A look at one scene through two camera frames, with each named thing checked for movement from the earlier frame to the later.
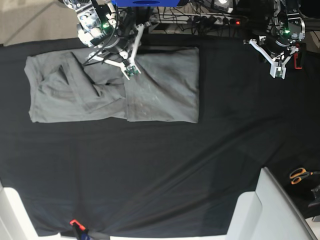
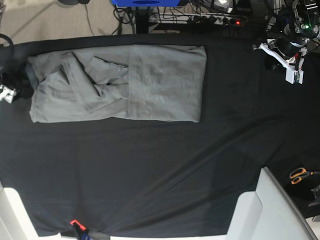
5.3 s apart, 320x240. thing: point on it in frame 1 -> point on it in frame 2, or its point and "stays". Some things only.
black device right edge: x=316 y=202 stays
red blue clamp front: x=82 y=234 stays
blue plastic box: x=145 y=3 stays
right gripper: x=287 y=27 -> x=299 y=28
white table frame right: x=270 y=212 stays
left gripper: x=100 y=24 -> x=14 y=82
